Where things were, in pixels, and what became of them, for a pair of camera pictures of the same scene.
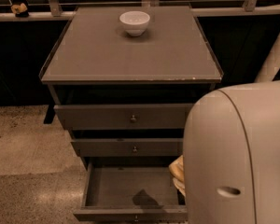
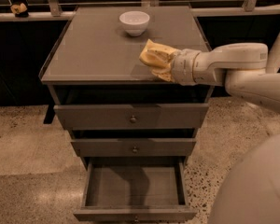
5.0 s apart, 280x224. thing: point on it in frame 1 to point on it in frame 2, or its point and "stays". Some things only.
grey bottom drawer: [131, 189] stays
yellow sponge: [176, 168] to [158, 57]
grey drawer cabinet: [124, 78] stays
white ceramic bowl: [134, 21] stays
